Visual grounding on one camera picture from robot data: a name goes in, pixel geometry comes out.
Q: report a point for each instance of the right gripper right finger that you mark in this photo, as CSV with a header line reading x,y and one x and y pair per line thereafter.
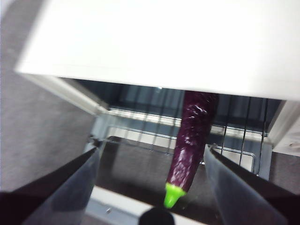
x,y
246,194

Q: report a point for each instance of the white Toshiba toaster oven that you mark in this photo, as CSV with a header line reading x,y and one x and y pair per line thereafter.
x,y
152,39

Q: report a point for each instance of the purple eggplant with green stem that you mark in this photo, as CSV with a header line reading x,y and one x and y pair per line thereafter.
x,y
189,145

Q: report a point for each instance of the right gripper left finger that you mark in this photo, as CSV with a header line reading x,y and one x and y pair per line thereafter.
x,y
51,194

